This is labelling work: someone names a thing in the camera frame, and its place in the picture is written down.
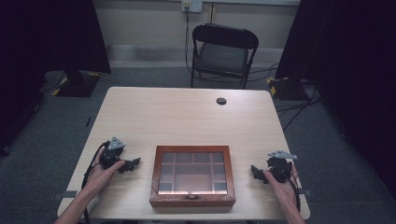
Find person's left hand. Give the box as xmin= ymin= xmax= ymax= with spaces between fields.
xmin=81 ymin=151 xmax=126 ymax=200

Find black floor cables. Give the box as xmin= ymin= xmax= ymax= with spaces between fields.
xmin=248 ymin=63 xmax=323 ymax=133

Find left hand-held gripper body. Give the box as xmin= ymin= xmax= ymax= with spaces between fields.
xmin=98 ymin=135 xmax=127 ymax=171

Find person's right hand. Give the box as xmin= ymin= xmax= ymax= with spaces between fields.
xmin=262 ymin=163 xmax=301 ymax=213

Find black stand base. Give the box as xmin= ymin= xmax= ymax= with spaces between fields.
xmin=266 ymin=76 xmax=311 ymax=102
xmin=55 ymin=69 xmax=102 ymax=98

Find right hand-held gripper cable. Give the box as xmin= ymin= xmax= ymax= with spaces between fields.
xmin=287 ymin=173 xmax=303 ymax=214

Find black folding chair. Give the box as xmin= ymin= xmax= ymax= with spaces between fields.
xmin=189 ymin=22 xmax=261 ymax=91

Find black curtain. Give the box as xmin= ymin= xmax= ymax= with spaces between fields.
xmin=0 ymin=0 xmax=112 ymax=157
xmin=275 ymin=0 xmax=396 ymax=200

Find left hand-held gripper cable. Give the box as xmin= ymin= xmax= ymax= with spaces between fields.
xmin=80 ymin=140 xmax=111 ymax=224

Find hand-held gripper cable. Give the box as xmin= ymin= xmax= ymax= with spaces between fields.
xmin=287 ymin=173 xmax=303 ymax=214
xmin=80 ymin=140 xmax=111 ymax=224

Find black wall socket cable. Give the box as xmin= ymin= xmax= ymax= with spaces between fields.
xmin=184 ymin=6 xmax=195 ymax=77

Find wooden box with glass lid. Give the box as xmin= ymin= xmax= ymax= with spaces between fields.
xmin=148 ymin=145 xmax=237 ymax=209

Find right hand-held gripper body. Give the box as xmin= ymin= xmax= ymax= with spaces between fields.
xmin=266 ymin=149 xmax=299 ymax=184

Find white wall socket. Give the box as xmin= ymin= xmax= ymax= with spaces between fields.
xmin=181 ymin=0 xmax=204 ymax=14

